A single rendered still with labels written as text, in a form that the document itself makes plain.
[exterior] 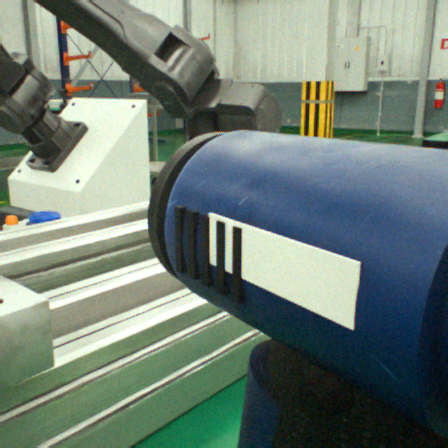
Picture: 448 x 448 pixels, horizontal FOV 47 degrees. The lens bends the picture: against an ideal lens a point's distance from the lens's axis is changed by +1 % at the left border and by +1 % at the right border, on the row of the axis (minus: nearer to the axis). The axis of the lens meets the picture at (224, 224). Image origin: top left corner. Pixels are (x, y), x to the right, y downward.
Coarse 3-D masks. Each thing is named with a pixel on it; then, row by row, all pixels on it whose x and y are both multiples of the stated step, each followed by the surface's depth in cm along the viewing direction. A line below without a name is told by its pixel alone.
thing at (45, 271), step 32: (32, 224) 57; (64, 224) 57; (96, 224) 60; (128, 224) 57; (0, 256) 46; (32, 256) 47; (64, 256) 50; (96, 256) 54; (128, 256) 55; (32, 288) 48
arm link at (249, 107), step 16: (208, 48) 63; (208, 80) 65; (224, 80) 63; (160, 96) 62; (176, 96) 60; (208, 96) 63; (224, 96) 61; (240, 96) 60; (256, 96) 59; (272, 96) 62; (176, 112) 63; (192, 112) 63; (224, 112) 62; (240, 112) 60; (256, 112) 60; (272, 112) 62; (224, 128) 63; (240, 128) 62; (256, 128) 60; (272, 128) 63
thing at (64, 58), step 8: (56, 24) 856; (64, 24) 851; (64, 32) 856; (64, 40) 859; (72, 40) 879; (64, 48) 862; (64, 56) 863; (72, 56) 853; (80, 56) 842; (88, 56) 832; (64, 64) 867; (64, 72) 871; (96, 72) 930; (64, 80) 881; (136, 80) 1004; (64, 88) 885; (72, 88) 870; (80, 88) 858; (88, 88) 847; (136, 88) 1001; (184, 120) 1153; (184, 128) 1158
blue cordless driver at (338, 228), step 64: (192, 192) 15; (256, 192) 13; (320, 192) 11; (384, 192) 10; (192, 256) 15; (256, 256) 12; (320, 256) 11; (384, 256) 10; (256, 320) 13; (320, 320) 11; (384, 320) 9; (256, 384) 16; (320, 384) 12; (384, 384) 10
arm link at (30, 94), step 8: (24, 80) 88; (32, 80) 89; (16, 88) 87; (24, 88) 88; (32, 88) 89; (40, 88) 90; (16, 96) 87; (24, 96) 88; (32, 96) 89; (40, 96) 90; (48, 96) 91; (24, 104) 88; (32, 104) 89; (40, 104) 91; (32, 112) 89; (40, 112) 95; (32, 120) 92
